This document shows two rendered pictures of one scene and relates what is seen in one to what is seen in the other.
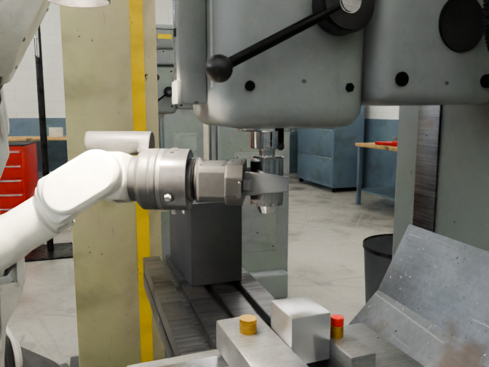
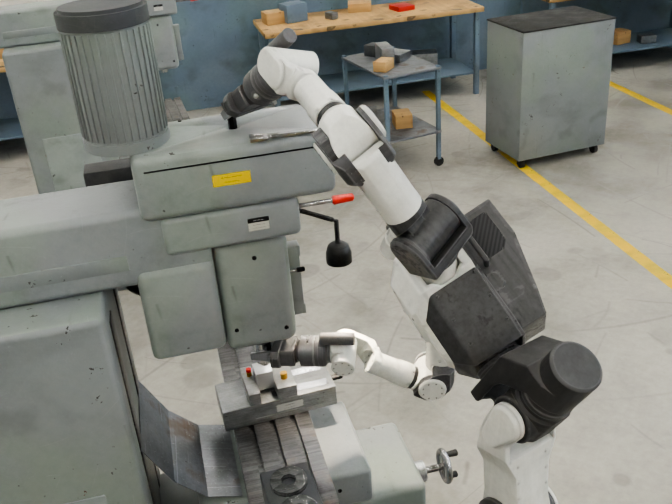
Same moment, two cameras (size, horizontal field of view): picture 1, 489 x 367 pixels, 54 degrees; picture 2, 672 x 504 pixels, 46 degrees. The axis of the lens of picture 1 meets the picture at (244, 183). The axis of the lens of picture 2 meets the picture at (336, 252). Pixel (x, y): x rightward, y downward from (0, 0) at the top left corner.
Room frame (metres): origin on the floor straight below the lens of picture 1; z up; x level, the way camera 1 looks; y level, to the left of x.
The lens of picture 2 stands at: (2.50, 0.39, 2.50)
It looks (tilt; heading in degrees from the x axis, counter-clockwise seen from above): 28 degrees down; 186
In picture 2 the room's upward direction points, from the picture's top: 5 degrees counter-clockwise
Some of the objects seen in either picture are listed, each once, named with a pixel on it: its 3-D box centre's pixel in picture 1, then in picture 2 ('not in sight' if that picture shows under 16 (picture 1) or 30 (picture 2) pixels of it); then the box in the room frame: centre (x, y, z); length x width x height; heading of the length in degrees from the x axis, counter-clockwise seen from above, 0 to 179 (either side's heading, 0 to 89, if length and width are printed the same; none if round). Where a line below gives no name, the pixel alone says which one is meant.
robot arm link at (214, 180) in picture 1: (203, 181); (295, 351); (0.69, 0.06, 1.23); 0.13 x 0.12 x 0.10; 177
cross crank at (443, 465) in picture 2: not in sight; (434, 468); (0.53, 0.44, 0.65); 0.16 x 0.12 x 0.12; 108
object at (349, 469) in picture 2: not in sight; (279, 465); (0.68, -0.03, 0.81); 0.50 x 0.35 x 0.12; 108
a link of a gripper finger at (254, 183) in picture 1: (265, 184); not in sight; (0.65, -0.03, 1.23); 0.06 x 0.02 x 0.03; 87
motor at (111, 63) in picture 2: not in sight; (114, 75); (0.76, -0.27, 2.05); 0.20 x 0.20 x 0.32
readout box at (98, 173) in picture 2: not in sight; (126, 196); (0.45, -0.42, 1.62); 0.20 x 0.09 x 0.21; 108
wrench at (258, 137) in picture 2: not in sight; (301, 131); (0.75, 0.14, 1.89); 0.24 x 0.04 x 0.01; 105
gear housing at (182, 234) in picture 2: not in sight; (226, 208); (0.69, -0.07, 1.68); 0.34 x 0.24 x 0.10; 108
